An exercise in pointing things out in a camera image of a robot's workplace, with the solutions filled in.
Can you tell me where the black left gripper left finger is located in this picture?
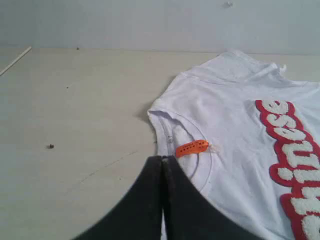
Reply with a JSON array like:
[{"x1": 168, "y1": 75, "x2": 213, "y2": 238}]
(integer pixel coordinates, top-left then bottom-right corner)
[{"x1": 75, "y1": 156, "x2": 163, "y2": 240}]

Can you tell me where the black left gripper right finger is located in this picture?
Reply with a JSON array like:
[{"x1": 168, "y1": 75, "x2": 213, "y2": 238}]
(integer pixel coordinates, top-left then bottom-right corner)
[{"x1": 162, "y1": 156, "x2": 260, "y2": 240}]

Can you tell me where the white t-shirt red lettering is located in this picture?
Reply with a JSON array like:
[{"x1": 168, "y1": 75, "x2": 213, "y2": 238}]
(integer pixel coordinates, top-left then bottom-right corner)
[{"x1": 147, "y1": 51, "x2": 320, "y2": 240}]

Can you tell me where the orange neck label tag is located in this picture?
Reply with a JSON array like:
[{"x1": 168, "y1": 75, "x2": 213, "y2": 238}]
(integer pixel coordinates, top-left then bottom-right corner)
[{"x1": 175, "y1": 139, "x2": 209, "y2": 158}]

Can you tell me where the small dark screw on table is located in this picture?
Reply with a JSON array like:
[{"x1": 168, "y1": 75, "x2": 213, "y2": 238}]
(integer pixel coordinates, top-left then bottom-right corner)
[{"x1": 46, "y1": 144, "x2": 55, "y2": 149}]

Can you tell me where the white rod at table edge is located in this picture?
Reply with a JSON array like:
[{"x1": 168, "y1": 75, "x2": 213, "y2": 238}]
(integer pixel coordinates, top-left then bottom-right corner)
[{"x1": 0, "y1": 46, "x2": 32, "y2": 76}]

